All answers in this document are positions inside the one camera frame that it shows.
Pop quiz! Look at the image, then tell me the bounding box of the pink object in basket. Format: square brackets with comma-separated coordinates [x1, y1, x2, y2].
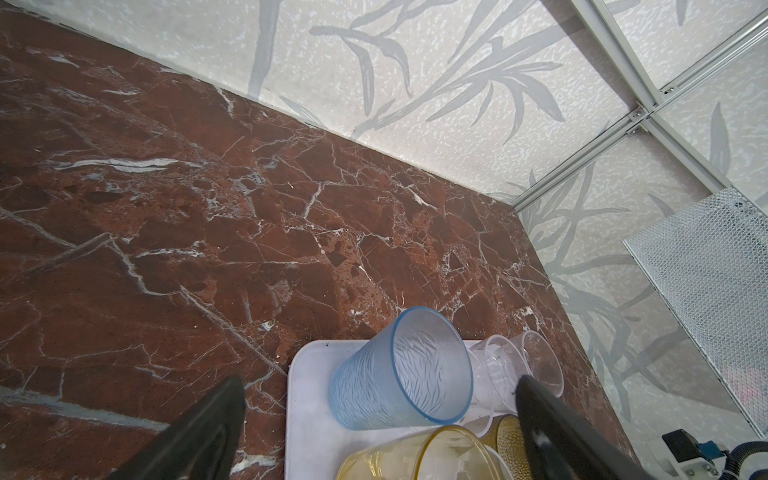
[723, 366, 767, 417]

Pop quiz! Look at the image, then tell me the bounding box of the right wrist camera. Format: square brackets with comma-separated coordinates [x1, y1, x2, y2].
[646, 429, 727, 479]

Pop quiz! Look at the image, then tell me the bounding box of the clear cup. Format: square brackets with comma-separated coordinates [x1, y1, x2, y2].
[459, 335, 530, 437]
[512, 330, 564, 398]

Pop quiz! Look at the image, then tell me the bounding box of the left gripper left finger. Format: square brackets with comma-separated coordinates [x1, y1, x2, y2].
[108, 375, 246, 479]

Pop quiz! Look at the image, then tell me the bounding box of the lilac plastic tray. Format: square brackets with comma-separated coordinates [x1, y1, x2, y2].
[285, 340, 436, 479]

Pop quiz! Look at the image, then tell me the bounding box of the olive green textured cup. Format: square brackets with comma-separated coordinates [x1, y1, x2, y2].
[480, 415, 532, 480]

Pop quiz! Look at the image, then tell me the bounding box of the yellow plastic cup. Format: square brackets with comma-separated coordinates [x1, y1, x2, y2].
[336, 425, 511, 480]

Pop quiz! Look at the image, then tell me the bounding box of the grey-blue plastic cup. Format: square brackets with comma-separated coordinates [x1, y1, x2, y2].
[328, 306, 474, 430]

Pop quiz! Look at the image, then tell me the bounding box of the white wire basket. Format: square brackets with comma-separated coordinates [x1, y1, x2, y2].
[624, 188, 767, 437]

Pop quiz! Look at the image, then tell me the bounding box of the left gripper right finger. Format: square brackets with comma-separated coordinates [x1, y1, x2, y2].
[515, 375, 651, 479]

